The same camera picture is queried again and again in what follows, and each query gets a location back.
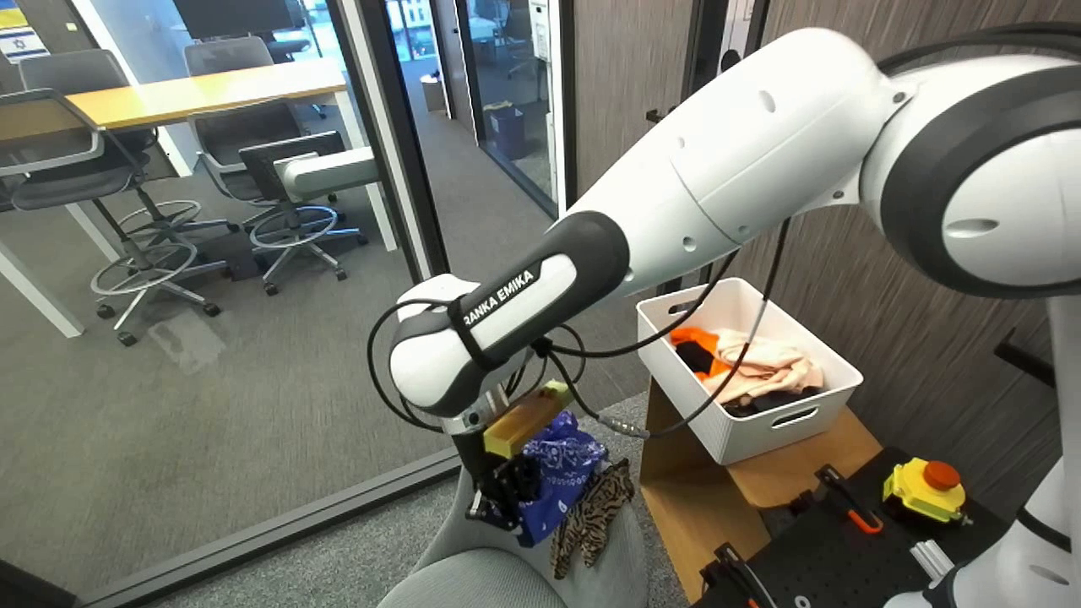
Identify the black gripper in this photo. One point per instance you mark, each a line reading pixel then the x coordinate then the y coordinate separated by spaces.
pixel 496 483

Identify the blue patterned bandana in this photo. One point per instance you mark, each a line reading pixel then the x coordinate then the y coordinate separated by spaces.
pixel 569 459

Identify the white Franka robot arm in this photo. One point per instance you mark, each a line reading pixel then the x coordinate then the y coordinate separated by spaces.
pixel 967 158

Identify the grey upholstered chair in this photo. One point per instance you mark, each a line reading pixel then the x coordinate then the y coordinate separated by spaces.
pixel 476 564

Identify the orange cloth in basket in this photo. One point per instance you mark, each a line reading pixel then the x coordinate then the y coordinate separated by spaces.
pixel 692 342

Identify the beige cloth in basket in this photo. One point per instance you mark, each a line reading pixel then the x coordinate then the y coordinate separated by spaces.
pixel 759 364

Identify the white plastic basket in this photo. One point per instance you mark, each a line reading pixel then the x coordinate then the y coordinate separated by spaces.
pixel 733 307

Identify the leopard print cloth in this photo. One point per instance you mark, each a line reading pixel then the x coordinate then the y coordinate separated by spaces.
pixel 585 533

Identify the cardboard box stand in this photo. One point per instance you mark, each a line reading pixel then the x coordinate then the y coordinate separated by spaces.
pixel 697 504

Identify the black clamp bottom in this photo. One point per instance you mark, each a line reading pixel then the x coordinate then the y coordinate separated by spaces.
pixel 732 581

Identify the black orange clamp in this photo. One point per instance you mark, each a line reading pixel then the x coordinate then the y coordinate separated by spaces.
pixel 852 506

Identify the black table mat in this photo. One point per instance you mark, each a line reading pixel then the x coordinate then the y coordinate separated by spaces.
pixel 824 560

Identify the grey office stool right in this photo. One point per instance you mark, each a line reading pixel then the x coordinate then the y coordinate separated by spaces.
pixel 269 155

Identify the grey office stool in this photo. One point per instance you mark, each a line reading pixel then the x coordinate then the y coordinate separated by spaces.
pixel 51 153
pixel 269 155

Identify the yellow emergency stop button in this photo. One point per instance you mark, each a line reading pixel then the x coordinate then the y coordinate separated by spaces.
pixel 925 488

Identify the grey office stool left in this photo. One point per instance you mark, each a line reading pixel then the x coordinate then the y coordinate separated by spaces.
pixel 51 153

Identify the wooden top office table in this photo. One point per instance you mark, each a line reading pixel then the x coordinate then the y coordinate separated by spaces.
pixel 179 99

